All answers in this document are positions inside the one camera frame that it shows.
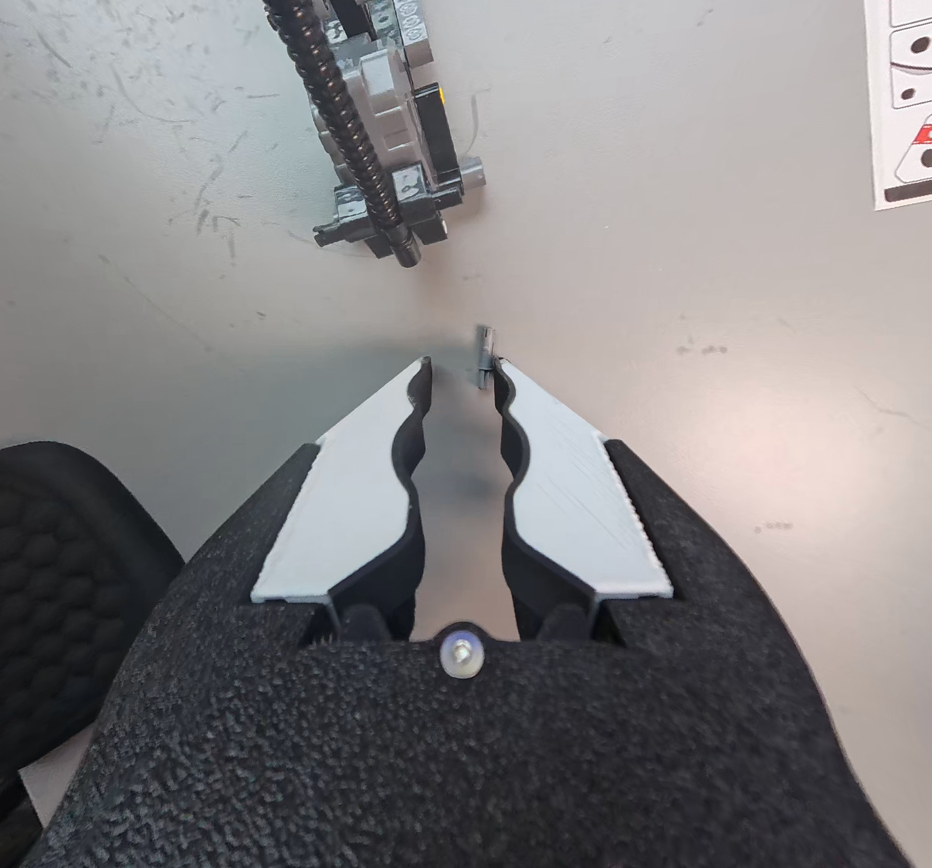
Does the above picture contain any black mesh chair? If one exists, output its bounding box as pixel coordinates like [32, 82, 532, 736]
[0, 441, 187, 868]

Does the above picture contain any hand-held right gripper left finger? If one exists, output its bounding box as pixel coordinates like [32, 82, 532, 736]
[250, 355, 435, 642]

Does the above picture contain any partly built grey black model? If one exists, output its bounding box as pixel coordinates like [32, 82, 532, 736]
[236, 0, 487, 268]

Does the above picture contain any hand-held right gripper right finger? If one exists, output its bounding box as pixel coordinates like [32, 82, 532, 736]
[493, 359, 674, 642]

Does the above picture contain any grey desk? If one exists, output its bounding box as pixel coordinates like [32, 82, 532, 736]
[0, 0, 932, 862]

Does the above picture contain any sticker sheet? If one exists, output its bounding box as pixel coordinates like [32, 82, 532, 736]
[861, 0, 932, 212]

